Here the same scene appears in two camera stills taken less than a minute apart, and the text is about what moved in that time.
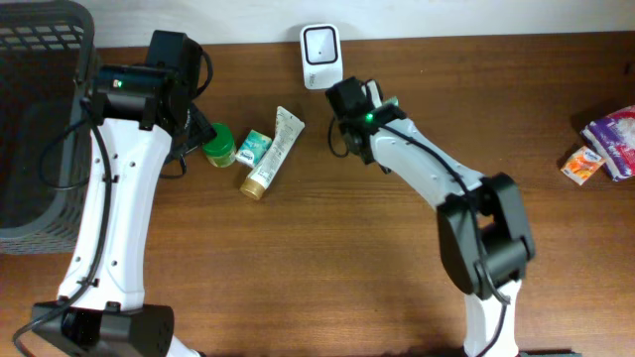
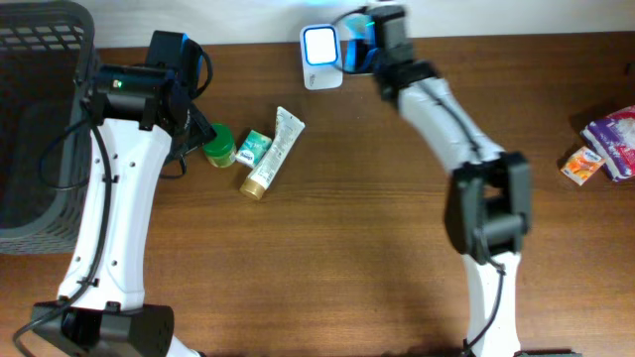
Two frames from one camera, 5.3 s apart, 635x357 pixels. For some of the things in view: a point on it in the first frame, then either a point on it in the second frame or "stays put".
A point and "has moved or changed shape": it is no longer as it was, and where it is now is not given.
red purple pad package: (581, 164) stays put
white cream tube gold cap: (288, 129) stays put
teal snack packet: (392, 100) has moved or changed shape
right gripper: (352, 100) → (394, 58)
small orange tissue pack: (582, 165) stays put
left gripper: (199, 130) stays put
